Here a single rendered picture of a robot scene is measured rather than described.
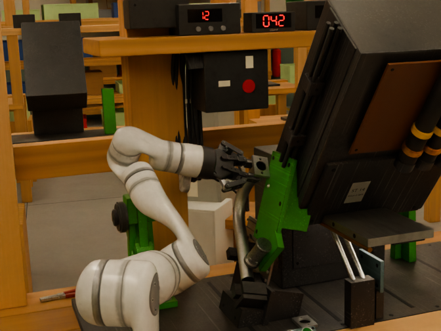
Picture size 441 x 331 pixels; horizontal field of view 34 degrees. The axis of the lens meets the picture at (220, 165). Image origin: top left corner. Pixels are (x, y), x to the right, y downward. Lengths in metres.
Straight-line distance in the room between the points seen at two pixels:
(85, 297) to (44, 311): 0.89
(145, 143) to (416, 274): 0.83
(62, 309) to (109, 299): 0.90
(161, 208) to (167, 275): 0.31
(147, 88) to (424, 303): 0.86
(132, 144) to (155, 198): 0.14
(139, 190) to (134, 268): 0.52
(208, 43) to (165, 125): 0.26
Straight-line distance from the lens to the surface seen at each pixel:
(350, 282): 1.61
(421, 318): 1.72
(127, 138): 1.54
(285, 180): 1.59
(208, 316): 1.71
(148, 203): 1.47
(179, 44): 1.72
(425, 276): 1.97
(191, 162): 1.59
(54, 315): 1.84
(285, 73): 9.16
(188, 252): 1.38
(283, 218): 1.60
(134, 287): 0.97
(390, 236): 1.53
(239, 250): 1.69
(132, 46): 1.70
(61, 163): 1.91
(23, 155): 1.90
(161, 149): 1.57
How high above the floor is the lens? 1.59
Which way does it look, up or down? 12 degrees down
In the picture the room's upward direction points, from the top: 2 degrees counter-clockwise
